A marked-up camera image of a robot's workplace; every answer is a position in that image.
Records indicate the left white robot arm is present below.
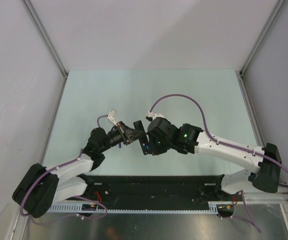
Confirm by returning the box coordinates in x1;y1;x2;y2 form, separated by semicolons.
12;120;146;219

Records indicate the right aluminium frame post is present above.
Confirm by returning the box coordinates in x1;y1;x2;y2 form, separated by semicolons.
239;0;288;79

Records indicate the black remote control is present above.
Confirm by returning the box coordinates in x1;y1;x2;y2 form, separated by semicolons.
133;120;151;155

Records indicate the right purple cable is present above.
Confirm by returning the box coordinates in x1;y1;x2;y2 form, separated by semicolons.
147;94;288;235

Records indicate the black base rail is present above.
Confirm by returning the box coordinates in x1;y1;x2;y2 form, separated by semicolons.
82;174;242;210

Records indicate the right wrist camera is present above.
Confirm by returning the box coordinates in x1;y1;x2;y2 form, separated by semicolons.
145;111;165;122

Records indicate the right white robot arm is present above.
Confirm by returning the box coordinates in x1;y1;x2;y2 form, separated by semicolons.
147;116;282;201

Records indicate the left aluminium frame post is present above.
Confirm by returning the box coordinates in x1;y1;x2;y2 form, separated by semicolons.
21;0;68;79

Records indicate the aluminium frame post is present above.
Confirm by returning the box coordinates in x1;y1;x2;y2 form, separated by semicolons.
21;0;68;79
239;0;288;79

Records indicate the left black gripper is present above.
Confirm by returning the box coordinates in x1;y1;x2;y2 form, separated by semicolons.
99;121;146;153

